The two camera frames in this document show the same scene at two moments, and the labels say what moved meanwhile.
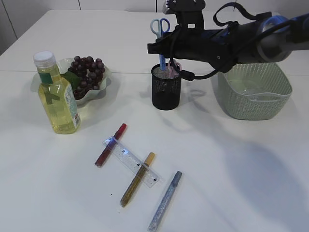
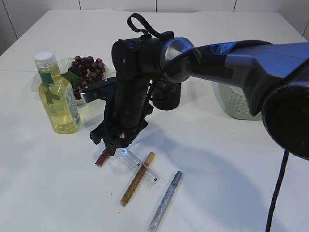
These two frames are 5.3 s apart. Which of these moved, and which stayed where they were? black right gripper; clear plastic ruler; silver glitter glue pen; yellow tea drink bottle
Moved: black right gripper
Stayed: silver glitter glue pen; clear plastic ruler; yellow tea drink bottle
